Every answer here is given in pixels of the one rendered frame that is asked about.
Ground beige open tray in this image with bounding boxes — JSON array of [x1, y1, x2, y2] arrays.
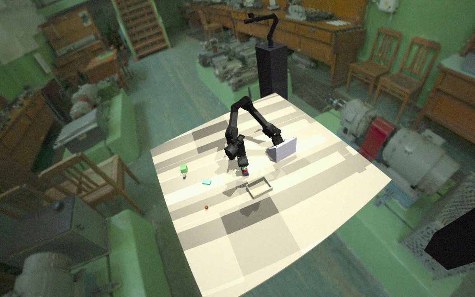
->
[[246, 176, 273, 199]]

